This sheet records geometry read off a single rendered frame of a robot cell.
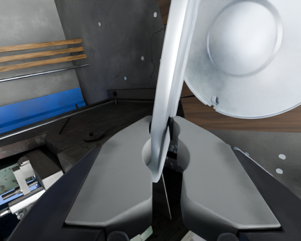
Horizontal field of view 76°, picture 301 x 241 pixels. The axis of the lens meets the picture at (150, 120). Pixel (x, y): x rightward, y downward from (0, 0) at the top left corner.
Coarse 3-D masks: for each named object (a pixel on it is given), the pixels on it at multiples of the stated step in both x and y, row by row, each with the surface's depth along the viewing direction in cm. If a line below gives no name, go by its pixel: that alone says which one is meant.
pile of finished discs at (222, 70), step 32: (224, 0) 34; (256, 0) 30; (288, 0) 28; (224, 32) 35; (256, 32) 31; (288, 32) 29; (192, 64) 43; (224, 64) 37; (256, 64) 33; (288, 64) 30; (224, 96) 40; (256, 96) 35; (288, 96) 32
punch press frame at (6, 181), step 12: (12, 156) 86; (48, 156) 78; (0, 168) 75; (0, 180) 74; (12, 180) 77; (0, 192) 75; (12, 216) 93; (0, 228) 87; (12, 228) 85; (132, 240) 68; (144, 240) 72
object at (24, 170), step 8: (24, 160) 63; (16, 168) 62; (24, 168) 62; (16, 176) 61; (24, 176) 62; (24, 184) 63; (32, 184) 66; (8, 192) 62; (16, 192) 63; (24, 192) 63
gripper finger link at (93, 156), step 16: (80, 160) 8; (64, 176) 8; (80, 176) 8; (48, 192) 7; (64, 192) 7; (32, 208) 6; (48, 208) 6; (64, 208) 6; (32, 224) 6; (48, 224) 6; (64, 224) 6; (16, 240) 5; (32, 240) 5; (48, 240) 5; (64, 240) 5; (80, 240) 5; (96, 240) 5
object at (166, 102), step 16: (176, 0) 8; (192, 0) 10; (176, 16) 9; (192, 16) 14; (176, 32) 9; (192, 32) 27; (176, 48) 9; (160, 64) 9; (176, 64) 9; (160, 80) 10; (176, 80) 12; (160, 96) 10; (176, 96) 18; (160, 112) 10; (160, 128) 11; (160, 144) 12; (160, 160) 14; (160, 176) 22
